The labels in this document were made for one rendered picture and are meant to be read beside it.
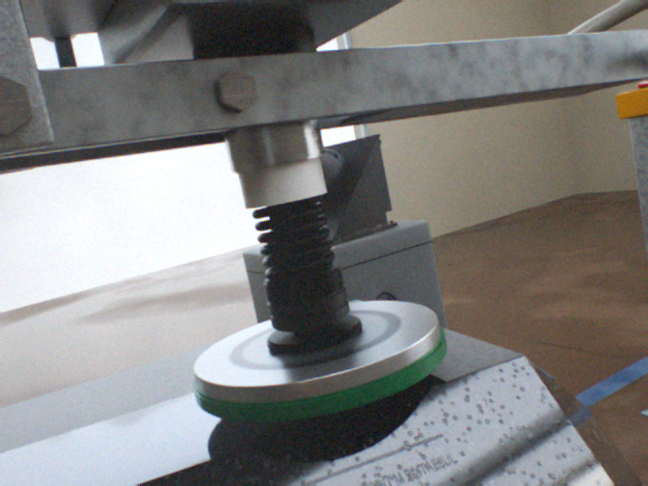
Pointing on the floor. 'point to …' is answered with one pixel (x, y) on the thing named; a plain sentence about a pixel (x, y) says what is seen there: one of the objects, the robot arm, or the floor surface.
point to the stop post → (634, 101)
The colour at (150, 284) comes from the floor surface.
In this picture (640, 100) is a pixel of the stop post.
